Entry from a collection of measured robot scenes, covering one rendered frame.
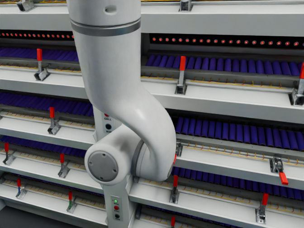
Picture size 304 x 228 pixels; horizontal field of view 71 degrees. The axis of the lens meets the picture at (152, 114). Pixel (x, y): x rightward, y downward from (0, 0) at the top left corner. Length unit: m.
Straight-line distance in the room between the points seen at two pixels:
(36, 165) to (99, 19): 0.82
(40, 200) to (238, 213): 0.82
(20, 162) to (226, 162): 0.81
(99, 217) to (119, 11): 0.85
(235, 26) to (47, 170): 0.82
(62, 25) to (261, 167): 0.65
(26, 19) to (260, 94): 0.64
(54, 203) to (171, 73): 0.78
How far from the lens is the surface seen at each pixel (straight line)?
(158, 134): 0.34
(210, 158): 0.65
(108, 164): 0.39
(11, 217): 1.33
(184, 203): 0.77
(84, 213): 1.02
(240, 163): 0.65
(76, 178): 0.89
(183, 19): 0.52
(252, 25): 0.52
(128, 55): 0.29
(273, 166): 0.66
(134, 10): 0.28
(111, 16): 0.26
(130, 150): 0.41
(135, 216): 0.95
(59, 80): 0.71
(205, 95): 0.55
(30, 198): 1.17
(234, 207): 0.79
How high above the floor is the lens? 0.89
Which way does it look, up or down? 25 degrees down
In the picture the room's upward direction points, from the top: straight up
